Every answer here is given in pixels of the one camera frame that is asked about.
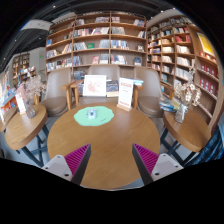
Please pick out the glass vase with dried flowers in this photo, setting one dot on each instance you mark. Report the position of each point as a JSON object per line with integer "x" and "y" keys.
{"x": 181, "y": 113}
{"x": 30, "y": 111}

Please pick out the round wooden side table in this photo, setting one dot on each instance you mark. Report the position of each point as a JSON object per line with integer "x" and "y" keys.
{"x": 23, "y": 128}
{"x": 186, "y": 130}

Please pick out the person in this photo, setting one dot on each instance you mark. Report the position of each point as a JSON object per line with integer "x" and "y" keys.
{"x": 215, "y": 146}

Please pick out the colourful book display stand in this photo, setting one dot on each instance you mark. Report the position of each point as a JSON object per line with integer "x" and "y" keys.
{"x": 6, "y": 96}

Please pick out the curved wooden bookshelf unit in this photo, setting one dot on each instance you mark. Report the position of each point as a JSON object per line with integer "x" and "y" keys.
{"x": 190, "y": 53}

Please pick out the stack of colourful books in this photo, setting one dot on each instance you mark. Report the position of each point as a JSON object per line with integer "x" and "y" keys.
{"x": 168, "y": 105}

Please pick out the transparent light blue computer mouse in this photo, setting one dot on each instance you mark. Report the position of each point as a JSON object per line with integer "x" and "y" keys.
{"x": 91, "y": 114}

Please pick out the white sign on wooden base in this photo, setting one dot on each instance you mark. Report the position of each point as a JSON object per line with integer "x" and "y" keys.
{"x": 125, "y": 93}

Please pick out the green cloud-shaped mouse pad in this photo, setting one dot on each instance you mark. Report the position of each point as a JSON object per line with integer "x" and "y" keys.
{"x": 105, "y": 116}

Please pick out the light blue book stack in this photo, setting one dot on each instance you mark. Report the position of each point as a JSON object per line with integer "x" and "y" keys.
{"x": 138, "y": 82}

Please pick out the small white card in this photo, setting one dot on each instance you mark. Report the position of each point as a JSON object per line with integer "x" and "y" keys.
{"x": 20, "y": 104}

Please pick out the dark blue book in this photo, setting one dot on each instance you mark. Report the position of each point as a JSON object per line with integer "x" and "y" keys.
{"x": 112, "y": 87}

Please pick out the wide wooden bookshelf unit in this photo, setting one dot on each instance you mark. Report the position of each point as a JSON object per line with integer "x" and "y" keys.
{"x": 110, "y": 26}

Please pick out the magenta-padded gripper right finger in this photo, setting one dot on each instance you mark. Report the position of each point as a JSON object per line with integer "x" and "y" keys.
{"x": 163, "y": 165}

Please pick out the white framed picture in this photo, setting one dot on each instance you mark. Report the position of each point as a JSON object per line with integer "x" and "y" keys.
{"x": 94, "y": 85}

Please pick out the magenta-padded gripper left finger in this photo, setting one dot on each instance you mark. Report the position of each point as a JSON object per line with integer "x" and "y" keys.
{"x": 60, "y": 165}

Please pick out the small distant wooden bookshelf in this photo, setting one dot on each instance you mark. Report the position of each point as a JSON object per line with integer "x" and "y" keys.
{"x": 20, "y": 65}

